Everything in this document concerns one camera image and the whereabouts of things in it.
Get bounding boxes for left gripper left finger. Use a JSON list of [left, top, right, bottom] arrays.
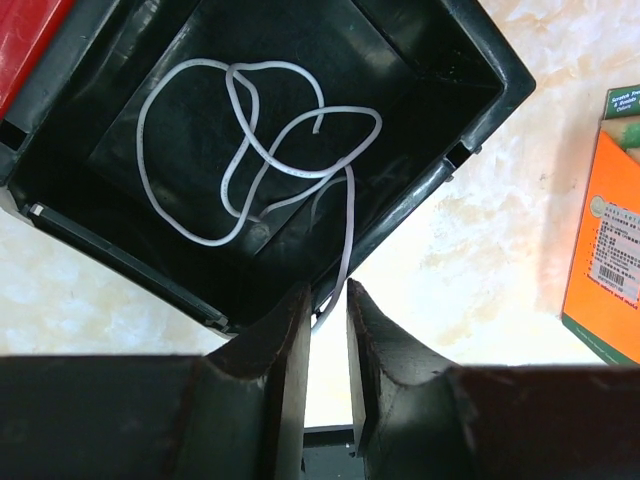
[[1, 284, 311, 479]]

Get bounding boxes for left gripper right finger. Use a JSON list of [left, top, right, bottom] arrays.
[[347, 280, 639, 479]]

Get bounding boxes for white cable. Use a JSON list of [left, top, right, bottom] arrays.
[[135, 57, 384, 331]]

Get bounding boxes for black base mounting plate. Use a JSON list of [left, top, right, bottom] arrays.
[[299, 425, 365, 480]]

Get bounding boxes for sponge daddy package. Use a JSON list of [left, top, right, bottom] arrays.
[[562, 85, 639, 365]]

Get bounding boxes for black plastic bin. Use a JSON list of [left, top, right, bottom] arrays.
[[1, 1, 536, 335]]

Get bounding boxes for red plastic bin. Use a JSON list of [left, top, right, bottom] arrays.
[[1, 0, 75, 118]]

